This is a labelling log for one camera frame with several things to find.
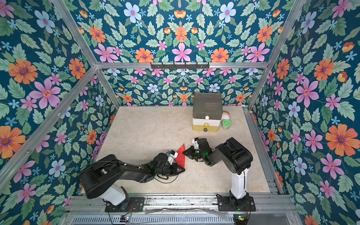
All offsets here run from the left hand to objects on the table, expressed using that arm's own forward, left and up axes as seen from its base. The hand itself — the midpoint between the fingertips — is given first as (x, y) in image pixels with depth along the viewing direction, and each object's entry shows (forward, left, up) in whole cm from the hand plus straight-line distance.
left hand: (186, 171), depth 82 cm
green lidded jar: (+32, -32, +1) cm, 45 cm away
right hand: (+13, +1, -3) cm, 13 cm away
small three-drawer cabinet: (+32, -16, +17) cm, 39 cm away
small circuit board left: (-20, +34, -5) cm, 40 cm away
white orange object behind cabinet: (+38, -32, +4) cm, 50 cm away
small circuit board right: (-24, -27, -5) cm, 36 cm away
